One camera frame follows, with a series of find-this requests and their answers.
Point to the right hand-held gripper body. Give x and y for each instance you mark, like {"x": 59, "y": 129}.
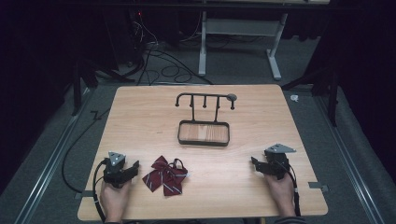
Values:
{"x": 277, "y": 163}

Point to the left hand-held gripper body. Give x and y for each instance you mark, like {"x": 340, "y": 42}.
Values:
{"x": 114, "y": 169}

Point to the person's left hand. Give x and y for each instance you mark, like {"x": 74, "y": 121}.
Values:
{"x": 113, "y": 199}

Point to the person's right hand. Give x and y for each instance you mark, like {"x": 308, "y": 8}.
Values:
{"x": 281, "y": 193}

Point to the dark red striped bow tie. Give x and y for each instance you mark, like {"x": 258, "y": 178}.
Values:
{"x": 166, "y": 176}

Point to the grey tape strip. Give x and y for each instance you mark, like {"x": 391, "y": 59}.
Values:
{"x": 84, "y": 194}
{"x": 318, "y": 186}

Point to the black hook rack stand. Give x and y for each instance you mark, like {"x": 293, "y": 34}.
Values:
{"x": 204, "y": 133}

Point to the small white scrap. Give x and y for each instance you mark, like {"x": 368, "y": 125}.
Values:
{"x": 294, "y": 98}

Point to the black metal stand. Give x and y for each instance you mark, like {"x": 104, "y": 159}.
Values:
{"x": 333, "y": 96}
{"x": 77, "y": 90}

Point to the metal floor rail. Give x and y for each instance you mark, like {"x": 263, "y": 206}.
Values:
{"x": 348, "y": 168}
{"x": 46, "y": 169}

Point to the white metal desk frame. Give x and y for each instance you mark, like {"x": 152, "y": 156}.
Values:
{"x": 202, "y": 46}

